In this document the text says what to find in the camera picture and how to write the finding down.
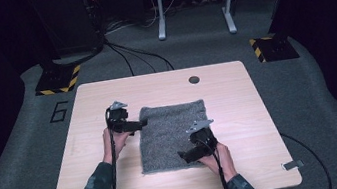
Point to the person's left hand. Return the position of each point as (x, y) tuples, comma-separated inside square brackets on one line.
[(115, 146)]

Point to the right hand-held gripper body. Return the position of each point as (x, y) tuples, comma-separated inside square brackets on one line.
[(203, 136)]

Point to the person's right hand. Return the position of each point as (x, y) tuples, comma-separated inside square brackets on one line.
[(224, 163)]

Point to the black yellow striped base plate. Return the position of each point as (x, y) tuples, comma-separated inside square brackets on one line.
[(276, 48), (58, 80)]

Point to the dark cabinet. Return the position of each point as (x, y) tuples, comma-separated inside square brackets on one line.
[(70, 18)]

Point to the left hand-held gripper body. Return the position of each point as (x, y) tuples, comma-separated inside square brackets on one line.
[(117, 117)]

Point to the grey tape strip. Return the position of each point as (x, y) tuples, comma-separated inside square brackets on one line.
[(293, 164)]

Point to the grey towel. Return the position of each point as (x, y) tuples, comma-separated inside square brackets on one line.
[(168, 131)]

